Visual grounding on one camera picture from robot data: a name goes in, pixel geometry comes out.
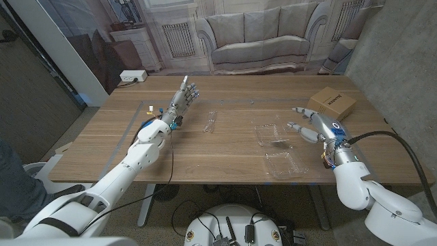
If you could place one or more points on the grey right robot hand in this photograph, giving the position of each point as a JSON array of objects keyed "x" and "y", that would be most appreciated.
[{"x": 324, "y": 128}]

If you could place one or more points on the black power adapter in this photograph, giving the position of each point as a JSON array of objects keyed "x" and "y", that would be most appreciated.
[{"x": 249, "y": 234}]

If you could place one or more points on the white floor stand base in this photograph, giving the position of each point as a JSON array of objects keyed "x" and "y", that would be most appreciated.
[{"x": 44, "y": 174}]

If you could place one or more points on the printed living room backdrop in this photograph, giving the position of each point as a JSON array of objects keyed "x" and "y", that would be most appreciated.
[{"x": 259, "y": 34}]

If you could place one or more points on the person in blue jeans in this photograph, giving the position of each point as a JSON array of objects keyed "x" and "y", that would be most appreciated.
[{"x": 17, "y": 184}]

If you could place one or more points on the brown cardboard packing box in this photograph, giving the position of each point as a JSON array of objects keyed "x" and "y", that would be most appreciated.
[{"x": 331, "y": 102}]

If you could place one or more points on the white card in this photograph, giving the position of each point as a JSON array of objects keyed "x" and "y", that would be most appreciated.
[{"x": 278, "y": 140}]

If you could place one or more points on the grey table leg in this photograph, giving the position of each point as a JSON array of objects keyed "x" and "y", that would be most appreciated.
[
  {"x": 146, "y": 205},
  {"x": 320, "y": 208}
]

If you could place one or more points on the clear plastic clamshell container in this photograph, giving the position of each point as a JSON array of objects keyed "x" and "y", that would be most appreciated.
[{"x": 280, "y": 160}]

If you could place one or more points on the black round floor disc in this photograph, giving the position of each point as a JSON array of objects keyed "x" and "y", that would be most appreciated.
[{"x": 166, "y": 192}]

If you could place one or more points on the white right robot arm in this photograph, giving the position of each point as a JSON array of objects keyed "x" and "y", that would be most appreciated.
[{"x": 382, "y": 198}]

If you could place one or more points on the white power strip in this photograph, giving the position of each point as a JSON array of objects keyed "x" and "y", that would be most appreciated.
[{"x": 133, "y": 75}]

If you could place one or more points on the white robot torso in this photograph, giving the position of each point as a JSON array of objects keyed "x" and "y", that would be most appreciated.
[{"x": 232, "y": 218}]

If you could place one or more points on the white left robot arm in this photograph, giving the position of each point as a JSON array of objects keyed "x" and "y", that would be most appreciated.
[{"x": 112, "y": 184}]

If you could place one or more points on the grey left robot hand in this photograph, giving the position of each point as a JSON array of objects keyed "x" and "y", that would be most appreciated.
[{"x": 178, "y": 102}]

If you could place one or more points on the black antenna stick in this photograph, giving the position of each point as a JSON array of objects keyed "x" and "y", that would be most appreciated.
[{"x": 231, "y": 230}]

